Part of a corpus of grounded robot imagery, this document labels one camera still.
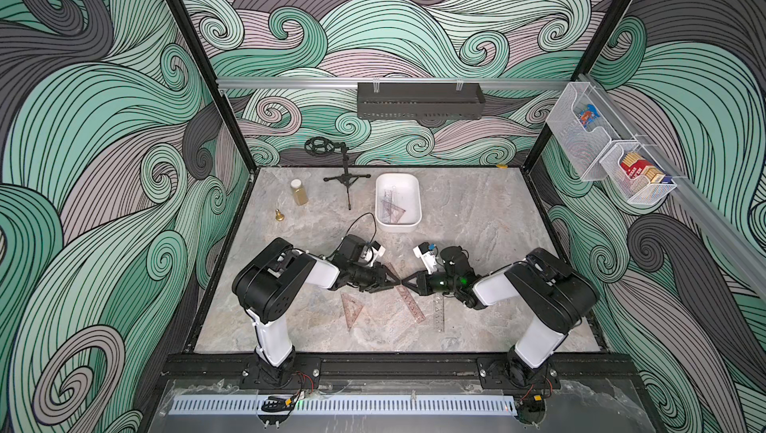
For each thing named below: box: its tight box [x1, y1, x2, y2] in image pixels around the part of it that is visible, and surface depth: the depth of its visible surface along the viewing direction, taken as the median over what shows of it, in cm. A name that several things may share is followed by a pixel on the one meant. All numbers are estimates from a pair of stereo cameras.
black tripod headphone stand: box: [304, 136, 372, 211], surface depth 97 cm
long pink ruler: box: [384, 262, 426, 325], surface depth 87 cm
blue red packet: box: [578, 103, 601, 129], surface depth 85 cm
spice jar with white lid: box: [290, 178, 310, 206], surface depth 106 cm
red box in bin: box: [620, 151, 664, 183], surface depth 67 cm
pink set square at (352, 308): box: [341, 293, 365, 329], surface depth 86 cm
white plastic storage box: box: [375, 172, 423, 233], surface depth 110 cm
